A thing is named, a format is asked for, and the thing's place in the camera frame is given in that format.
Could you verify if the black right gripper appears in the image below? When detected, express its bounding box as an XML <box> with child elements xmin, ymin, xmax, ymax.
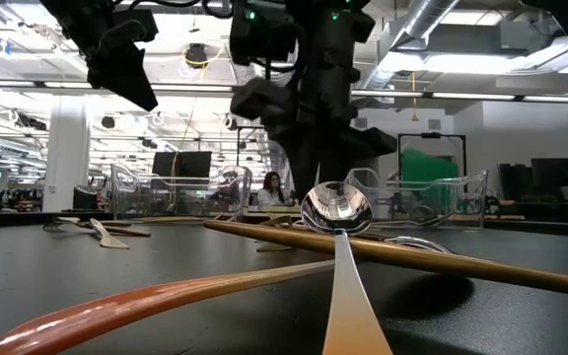
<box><xmin>229</xmin><ymin>48</ymin><xmax>398</xmax><ymax>196</ymax></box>

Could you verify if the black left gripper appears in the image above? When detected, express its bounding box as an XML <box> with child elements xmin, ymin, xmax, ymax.
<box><xmin>40</xmin><ymin>0</ymin><xmax>161</xmax><ymax>112</ymax></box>

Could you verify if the clear plastic bin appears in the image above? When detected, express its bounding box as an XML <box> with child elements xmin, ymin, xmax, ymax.
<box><xmin>109</xmin><ymin>164</ymin><xmax>254</xmax><ymax>222</ymax></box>
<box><xmin>343</xmin><ymin>168</ymin><xmax>489</xmax><ymax>231</ymax></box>

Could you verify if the gold chopstick rod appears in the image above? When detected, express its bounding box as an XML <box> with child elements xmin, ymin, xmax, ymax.
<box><xmin>203</xmin><ymin>219</ymin><xmax>568</xmax><ymax>302</ymax></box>

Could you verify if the black monitor on arm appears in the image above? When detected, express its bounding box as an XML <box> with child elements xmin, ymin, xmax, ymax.
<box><xmin>530</xmin><ymin>157</ymin><xmax>568</xmax><ymax>198</ymax></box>

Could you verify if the person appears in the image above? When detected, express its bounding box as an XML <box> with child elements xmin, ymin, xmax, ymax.
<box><xmin>256</xmin><ymin>171</ymin><xmax>288</xmax><ymax>208</ymax></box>

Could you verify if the white column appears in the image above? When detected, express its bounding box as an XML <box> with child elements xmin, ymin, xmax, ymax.
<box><xmin>41</xmin><ymin>96</ymin><xmax>92</xmax><ymax>214</ymax></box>

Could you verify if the black background monitor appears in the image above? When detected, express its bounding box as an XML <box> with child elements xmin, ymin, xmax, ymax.
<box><xmin>151</xmin><ymin>150</ymin><xmax>213</xmax><ymax>191</ymax></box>

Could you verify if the green board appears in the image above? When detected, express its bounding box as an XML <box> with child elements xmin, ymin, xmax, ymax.
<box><xmin>400</xmin><ymin>149</ymin><xmax>462</xmax><ymax>184</ymax></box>

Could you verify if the overhead light bar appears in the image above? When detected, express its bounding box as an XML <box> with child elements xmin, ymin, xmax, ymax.
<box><xmin>0</xmin><ymin>78</ymin><xmax>568</xmax><ymax>106</ymax></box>

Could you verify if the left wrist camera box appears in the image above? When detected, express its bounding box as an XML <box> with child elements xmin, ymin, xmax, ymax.
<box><xmin>110</xmin><ymin>8</ymin><xmax>160</xmax><ymax>44</ymax></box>

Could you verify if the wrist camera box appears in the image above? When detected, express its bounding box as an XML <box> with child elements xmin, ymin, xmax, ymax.
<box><xmin>110</xmin><ymin>8</ymin><xmax>160</xmax><ymax>44</ymax></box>
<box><xmin>228</xmin><ymin>0</ymin><xmax>307</xmax><ymax>68</ymax></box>

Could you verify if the ribbed silver air duct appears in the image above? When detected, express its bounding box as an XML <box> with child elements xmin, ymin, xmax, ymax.
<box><xmin>244</xmin><ymin>61</ymin><xmax>295</xmax><ymax>174</ymax></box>

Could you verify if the black rectangular stand frame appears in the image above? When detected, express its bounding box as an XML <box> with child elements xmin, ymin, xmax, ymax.
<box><xmin>236</xmin><ymin>125</ymin><xmax>285</xmax><ymax>169</ymax></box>
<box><xmin>397</xmin><ymin>131</ymin><xmax>467</xmax><ymax>186</ymax></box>

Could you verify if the black ceiling dome camera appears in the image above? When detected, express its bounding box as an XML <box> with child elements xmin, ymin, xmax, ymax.
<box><xmin>183</xmin><ymin>42</ymin><xmax>211</xmax><ymax>70</ymax></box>

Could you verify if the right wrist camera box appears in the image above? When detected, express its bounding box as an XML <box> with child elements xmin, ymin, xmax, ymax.
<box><xmin>228</xmin><ymin>0</ymin><xmax>307</xmax><ymax>68</ymax></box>

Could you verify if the spiral silver air duct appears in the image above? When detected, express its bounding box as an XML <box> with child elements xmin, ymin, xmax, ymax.
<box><xmin>360</xmin><ymin>0</ymin><xmax>462</xmax><ymax>93</ymax></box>

